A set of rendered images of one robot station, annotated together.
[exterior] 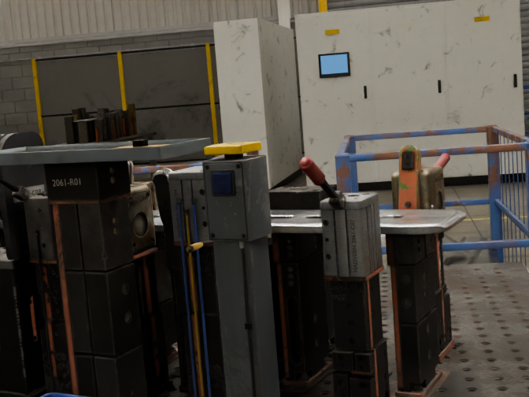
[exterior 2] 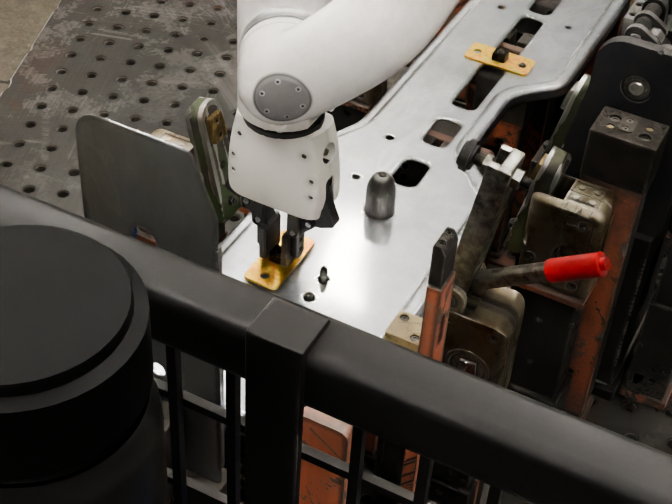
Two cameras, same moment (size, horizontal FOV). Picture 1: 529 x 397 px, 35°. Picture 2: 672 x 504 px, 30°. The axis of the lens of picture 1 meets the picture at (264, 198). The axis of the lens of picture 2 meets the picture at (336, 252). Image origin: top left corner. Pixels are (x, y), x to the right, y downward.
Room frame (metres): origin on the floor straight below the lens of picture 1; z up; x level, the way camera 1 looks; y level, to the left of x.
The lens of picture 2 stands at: (1.95, 1.64, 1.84)
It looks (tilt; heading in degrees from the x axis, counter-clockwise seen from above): 41 degrees down; 267
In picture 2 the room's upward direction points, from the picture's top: 4 degrees clockwise
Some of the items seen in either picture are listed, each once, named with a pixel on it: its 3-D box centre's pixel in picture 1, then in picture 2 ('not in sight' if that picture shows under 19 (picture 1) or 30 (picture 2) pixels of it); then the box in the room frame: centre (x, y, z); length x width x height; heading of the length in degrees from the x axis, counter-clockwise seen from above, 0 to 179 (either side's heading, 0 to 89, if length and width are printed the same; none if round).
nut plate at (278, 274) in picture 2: not in sight; (279, 255); (1.96, 0.71, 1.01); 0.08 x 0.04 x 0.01; 62
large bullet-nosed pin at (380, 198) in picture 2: not in sight; (380, 197); (1.86, 0.62, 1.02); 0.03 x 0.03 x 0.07
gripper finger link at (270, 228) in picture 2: not in sight; (259, 220); (1.98, 0.69, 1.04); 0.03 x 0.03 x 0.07; 62
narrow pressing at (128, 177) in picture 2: not in sight; (156, 312); (2.05, 0.96, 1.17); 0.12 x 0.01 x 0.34; 152
